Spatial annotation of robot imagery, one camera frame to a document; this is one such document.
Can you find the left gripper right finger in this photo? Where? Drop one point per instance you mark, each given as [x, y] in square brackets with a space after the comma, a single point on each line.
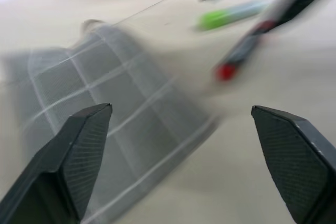
[302, 166]

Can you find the black marker with red cap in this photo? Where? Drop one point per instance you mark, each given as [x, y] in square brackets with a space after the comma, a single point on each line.
[244, 48]

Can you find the green capped marker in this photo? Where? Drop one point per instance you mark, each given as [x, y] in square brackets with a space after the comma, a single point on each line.
[218, 19]

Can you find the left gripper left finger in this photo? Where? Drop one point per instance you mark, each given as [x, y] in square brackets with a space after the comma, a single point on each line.
[52, 171]

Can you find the grey plaid pouch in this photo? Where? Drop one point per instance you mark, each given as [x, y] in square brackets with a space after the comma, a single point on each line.
[113, 98]

